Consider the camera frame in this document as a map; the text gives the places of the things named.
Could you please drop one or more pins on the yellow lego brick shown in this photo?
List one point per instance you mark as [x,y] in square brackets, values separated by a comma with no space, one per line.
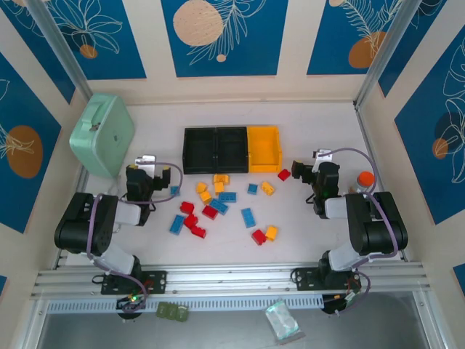
[271,233]
[221,178]
[205,197]
[201,187]
[218,188]
[268,188]

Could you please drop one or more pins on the mint green carry case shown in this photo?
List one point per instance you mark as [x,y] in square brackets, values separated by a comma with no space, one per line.
[105,138]

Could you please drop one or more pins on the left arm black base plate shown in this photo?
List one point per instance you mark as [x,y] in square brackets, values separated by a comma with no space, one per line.
[156,281]

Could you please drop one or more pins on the blue floral wall panel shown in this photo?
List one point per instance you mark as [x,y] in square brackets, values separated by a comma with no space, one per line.
[120,36]
[428,43]
[225,58]
[22,109]
[334,36]
[40,62]
[425,163]

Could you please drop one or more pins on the aluminium frame post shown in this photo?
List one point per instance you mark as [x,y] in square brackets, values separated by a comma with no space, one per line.
[60,49]
[387,54]

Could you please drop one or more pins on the yellow plastic bin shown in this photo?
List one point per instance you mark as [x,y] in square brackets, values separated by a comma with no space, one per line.
[264,151]

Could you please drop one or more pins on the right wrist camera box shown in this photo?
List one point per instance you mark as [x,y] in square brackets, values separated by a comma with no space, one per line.
[323,154]

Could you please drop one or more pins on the orange capped bottle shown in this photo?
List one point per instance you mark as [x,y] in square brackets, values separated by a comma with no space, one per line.
[365,179]

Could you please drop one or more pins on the green sachet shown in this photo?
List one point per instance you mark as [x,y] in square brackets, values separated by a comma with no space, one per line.
[162,310]
[170,312]

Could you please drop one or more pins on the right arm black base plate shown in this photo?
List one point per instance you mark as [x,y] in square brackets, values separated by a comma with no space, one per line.
[305,279]

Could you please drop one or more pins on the aluminium mounting rail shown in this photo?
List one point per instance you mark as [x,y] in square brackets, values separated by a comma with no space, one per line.
[232,276]

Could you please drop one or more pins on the black plastic bin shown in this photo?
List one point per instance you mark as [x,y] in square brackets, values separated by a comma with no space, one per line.
[232,151]
[200,151]

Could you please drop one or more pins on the tall red lego brick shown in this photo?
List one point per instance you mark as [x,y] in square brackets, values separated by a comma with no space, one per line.
[190,220]

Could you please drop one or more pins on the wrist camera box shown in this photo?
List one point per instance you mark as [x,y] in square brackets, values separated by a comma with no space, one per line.
[145,160]
[323,154]

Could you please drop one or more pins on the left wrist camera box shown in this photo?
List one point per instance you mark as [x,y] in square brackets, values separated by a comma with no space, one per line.
[145,160]

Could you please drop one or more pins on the clear plastic bag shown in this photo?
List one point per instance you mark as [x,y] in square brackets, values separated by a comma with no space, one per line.
[283,321]

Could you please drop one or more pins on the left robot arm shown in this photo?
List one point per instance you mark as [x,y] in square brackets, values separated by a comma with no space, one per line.
[80,225]

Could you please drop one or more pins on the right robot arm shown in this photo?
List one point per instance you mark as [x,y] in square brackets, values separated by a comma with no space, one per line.
[378,225]

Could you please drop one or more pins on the grey metal sheet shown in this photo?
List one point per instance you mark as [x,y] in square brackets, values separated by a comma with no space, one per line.
[218,332]

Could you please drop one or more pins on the green circuit board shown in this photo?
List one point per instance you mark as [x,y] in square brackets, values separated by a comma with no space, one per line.
[181,313]

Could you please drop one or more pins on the long blue lego brick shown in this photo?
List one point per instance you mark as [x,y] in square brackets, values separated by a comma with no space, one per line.
[219,206]
[177,224]
[227,197]
[249,218]

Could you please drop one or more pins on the small blue lego brick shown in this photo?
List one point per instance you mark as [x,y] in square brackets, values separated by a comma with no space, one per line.
[252,188]
[175,190]

